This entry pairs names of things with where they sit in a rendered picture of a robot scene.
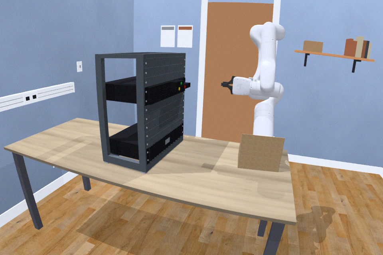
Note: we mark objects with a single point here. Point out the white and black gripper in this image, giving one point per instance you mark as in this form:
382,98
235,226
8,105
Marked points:
241,86

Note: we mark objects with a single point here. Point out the dark grey server rack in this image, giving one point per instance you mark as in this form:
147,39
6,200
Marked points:
158,90

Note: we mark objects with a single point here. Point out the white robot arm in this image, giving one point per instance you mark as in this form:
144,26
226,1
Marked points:
263,86

